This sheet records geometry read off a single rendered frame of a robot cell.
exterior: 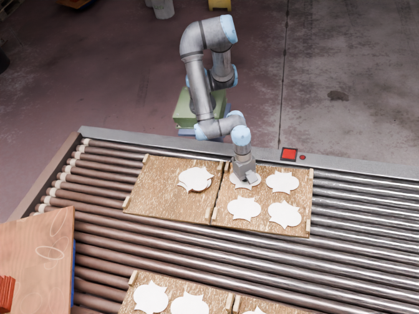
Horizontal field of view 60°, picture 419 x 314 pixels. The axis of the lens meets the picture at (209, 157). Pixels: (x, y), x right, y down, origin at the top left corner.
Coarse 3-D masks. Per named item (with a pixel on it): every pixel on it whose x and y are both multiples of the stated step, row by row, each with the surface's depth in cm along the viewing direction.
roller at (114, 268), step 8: (80, 256) 156; (80, 264) 155; (88, 264) 154; (96, 264) 153; (104, 264) 152; (112, 264) 151; (120, 264) 152; (112, 272) 151; (120, 272) 149; (128, 272) 148; (152, 272) 147; (184, 280) 143; (216, 288) 139; (248, 296) 136; (280, 304) 132; (312, 312) 129; (320, 312) 129
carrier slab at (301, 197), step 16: (224, 176) 172; (304, 176) 166; (224, 192) 166; (240, 192) 165; (256, 192) 164; (304, 192) 160; (224, 208) 160; (304, 208) 155; (224, 224) 155; (240, 224) 154; (256, 224) 153; (272, 224) 152; (304, 224) 150
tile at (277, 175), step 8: (272, 176) 167; (280, 176) 166; (288, 176) 166; (272, 184) 164; (280, 184) 163; (288, 184) 163; (296, 184) 162; (272, 192) 161; (280, 192) 162; (288, 192) 160
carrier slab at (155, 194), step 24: (144, 168) 182; (168, 168) 180; (216, 168) 176; (144, 192) 172; (168, 192) 170; (192, 192) 169; (216, 192) 167; (144, 216) 165; (168, 216) 161; (192, 216) 160
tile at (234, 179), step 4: (232, 176) 170; (236, 176) 170; (260, 176) 168; (232, 180) 169; (236, 180) 168; (260, 180) 166; (236, 184) 167; (240, 184) 166; (244, 184) 166; (248, 184) 166; (252, 184) 165; (256, 184) 165; (236, 188) 166; (240, 188) 166; (244, 188) 166; (248, 188) 164
